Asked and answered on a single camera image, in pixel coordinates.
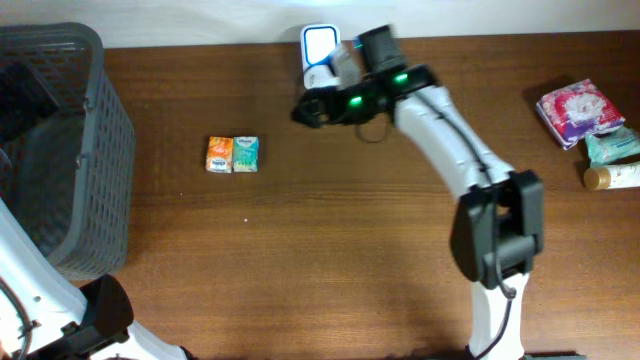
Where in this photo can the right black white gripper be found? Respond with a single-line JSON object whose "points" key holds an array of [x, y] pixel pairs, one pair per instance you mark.
{"points": [[320, 106]]}

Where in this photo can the teal tissue pocket pack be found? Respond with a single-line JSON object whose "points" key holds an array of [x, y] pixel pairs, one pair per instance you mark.
{"points": [[245, 154]]}

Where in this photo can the orange snack packet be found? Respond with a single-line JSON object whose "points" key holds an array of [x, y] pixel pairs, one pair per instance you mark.
{"points": [[219, 157]]}

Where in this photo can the red purple snack packet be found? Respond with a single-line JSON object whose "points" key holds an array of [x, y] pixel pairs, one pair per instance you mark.
{"points": [[575, 111]]}

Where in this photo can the teal green snack packet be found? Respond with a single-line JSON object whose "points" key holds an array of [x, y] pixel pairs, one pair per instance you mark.
{"points": [[611, 147]]}

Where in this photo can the white lotion tube gold cap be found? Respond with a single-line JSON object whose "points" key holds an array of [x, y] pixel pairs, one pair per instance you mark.
{"points": [[612, 177]]}

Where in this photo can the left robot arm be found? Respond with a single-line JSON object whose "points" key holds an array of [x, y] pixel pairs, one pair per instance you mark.
{"points": [[44, 316]]}

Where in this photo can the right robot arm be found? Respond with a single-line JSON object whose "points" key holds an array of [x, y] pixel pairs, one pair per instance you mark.
{"points": [[498, 224]]}

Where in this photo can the grey plastic mesh basket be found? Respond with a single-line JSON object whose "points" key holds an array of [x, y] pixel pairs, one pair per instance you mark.
{"points": [[67, 148]]}

